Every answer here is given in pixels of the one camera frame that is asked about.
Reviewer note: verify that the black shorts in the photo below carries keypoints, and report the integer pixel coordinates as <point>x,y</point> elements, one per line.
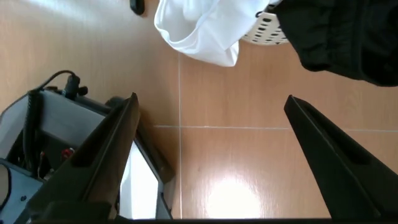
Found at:
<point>342,37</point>

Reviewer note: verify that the white laundry basket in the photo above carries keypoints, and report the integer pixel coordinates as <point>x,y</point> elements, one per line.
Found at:
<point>264,31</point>

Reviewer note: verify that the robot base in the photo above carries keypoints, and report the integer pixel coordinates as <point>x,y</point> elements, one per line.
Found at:
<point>62,115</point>

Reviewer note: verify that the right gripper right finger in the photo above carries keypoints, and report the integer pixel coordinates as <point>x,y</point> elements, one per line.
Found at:
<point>348,174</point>

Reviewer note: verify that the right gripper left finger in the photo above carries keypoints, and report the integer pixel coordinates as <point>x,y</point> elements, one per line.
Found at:
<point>102,155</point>

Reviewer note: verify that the black clothes rack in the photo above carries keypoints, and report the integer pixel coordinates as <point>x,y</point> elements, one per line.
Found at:
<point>137,6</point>

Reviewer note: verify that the white printed T-shirt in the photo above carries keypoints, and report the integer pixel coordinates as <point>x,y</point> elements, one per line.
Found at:
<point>199,31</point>

